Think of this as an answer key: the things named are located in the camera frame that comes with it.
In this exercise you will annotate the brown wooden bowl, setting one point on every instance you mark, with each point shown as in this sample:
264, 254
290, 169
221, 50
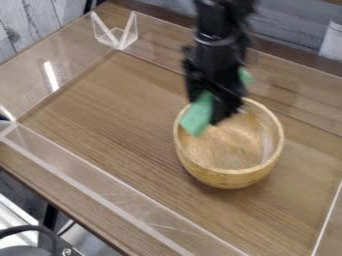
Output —
235, 153

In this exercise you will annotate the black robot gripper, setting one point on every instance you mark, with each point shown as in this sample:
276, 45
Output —
212, 58

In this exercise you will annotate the black table leg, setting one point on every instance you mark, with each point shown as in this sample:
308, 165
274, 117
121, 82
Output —
50, 217

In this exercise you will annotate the white cylindrical container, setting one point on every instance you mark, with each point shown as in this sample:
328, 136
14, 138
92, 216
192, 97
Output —
331, 43

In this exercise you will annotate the clear acrylic front wall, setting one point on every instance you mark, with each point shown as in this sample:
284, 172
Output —
132, 222

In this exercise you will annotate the green rectangular block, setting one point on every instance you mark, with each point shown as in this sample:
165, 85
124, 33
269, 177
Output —
195, 120

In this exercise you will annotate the clear acrylic corner bracket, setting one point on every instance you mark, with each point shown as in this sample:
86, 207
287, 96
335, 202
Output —
115, 38

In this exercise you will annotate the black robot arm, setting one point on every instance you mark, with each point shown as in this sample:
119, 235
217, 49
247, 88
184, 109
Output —
221, 17

